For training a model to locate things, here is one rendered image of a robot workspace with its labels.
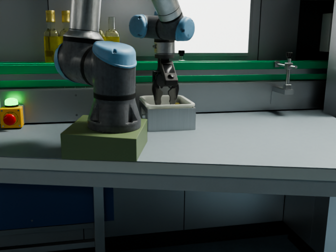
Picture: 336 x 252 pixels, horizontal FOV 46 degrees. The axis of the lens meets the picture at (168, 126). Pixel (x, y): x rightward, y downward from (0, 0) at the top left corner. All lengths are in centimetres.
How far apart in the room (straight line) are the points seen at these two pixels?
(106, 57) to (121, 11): 74
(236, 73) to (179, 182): 75
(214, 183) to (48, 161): 46
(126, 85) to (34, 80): 54
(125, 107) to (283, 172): 45
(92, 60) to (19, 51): 76
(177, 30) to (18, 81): 62
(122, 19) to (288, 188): 103
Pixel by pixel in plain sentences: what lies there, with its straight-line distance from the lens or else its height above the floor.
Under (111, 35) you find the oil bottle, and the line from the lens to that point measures 161.
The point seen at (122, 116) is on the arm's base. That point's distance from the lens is 106.
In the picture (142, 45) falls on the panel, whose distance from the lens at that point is 177.
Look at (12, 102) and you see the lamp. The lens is 147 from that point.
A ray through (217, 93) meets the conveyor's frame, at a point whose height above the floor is 83.
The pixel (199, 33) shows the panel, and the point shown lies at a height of 108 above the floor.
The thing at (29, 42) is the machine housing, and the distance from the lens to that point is 180.
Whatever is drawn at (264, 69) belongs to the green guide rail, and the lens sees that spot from 177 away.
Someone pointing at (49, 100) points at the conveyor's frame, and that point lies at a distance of 151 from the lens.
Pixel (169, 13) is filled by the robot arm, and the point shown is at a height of 114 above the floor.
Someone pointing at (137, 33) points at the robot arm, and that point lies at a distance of 134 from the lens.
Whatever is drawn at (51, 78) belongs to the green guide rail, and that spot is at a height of 91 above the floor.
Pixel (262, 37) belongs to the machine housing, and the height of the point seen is 107.
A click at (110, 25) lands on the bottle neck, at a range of 163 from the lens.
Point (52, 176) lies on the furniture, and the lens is 118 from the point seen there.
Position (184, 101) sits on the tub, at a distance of 149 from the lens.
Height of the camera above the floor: 108
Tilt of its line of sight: 13 degrees down
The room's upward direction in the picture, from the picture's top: straight up
